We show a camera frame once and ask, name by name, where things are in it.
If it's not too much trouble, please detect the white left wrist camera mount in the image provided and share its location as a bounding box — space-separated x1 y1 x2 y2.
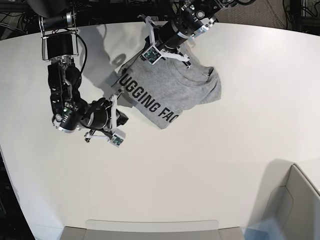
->
136 14 196 69

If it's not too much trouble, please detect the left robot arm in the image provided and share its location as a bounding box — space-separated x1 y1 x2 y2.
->
138 0 239 67

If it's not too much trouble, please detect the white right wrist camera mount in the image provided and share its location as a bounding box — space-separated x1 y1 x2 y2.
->
80 89 128 147

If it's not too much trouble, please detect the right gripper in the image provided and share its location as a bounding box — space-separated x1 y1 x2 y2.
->
80 97 129 137

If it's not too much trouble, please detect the black cable bundle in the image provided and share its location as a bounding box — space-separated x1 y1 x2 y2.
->
139 0 320 31

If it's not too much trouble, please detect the grey bin right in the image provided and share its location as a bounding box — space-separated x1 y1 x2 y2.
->
246 162 320 240

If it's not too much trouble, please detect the grey T-shirt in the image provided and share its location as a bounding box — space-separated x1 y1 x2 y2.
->
112 44 222 129

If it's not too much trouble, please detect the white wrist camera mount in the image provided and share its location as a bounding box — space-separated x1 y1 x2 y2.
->
80 89 128 147
136 14 196 69

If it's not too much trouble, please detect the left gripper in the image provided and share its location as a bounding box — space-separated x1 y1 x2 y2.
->
143 21 193 61

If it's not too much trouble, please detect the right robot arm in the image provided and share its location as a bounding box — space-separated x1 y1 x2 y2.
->
27 0 128 141

